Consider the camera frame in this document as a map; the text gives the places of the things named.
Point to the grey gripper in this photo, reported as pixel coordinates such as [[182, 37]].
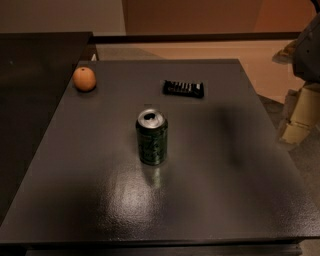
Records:
[[308, 55]]

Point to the green soda can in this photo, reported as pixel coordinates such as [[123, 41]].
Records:
[[152, 133]]

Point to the black snack bar wrapper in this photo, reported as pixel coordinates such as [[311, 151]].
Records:
[[177, 88]]

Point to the orange fruit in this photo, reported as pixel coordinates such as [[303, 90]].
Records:
[[84, 79]]

